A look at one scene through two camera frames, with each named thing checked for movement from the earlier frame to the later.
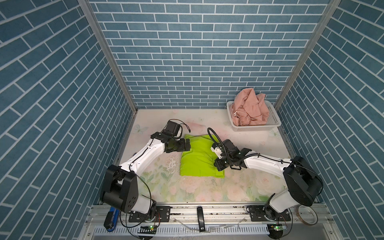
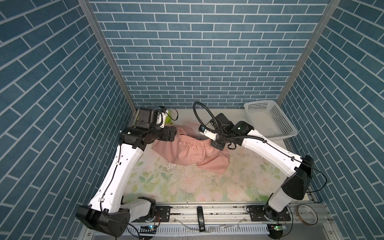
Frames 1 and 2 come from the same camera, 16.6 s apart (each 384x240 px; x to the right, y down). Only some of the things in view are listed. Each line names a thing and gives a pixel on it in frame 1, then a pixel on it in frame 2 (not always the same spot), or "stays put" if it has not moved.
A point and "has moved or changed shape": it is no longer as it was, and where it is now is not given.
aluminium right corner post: x=326 y=17 stays put
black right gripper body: x=224 y=162 -> x=219 y=141
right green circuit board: x=275 y=230 stays put
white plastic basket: x=273 y=122 has moved or changed shape
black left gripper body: x=179 y=144 -> x=157 y=133
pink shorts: x=249 y=108 -> x=190 y=148
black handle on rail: x=200 y=219 stays put
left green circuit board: x=151 y=229 stays put
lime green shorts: x=199 y=160 -> x=168 y=119
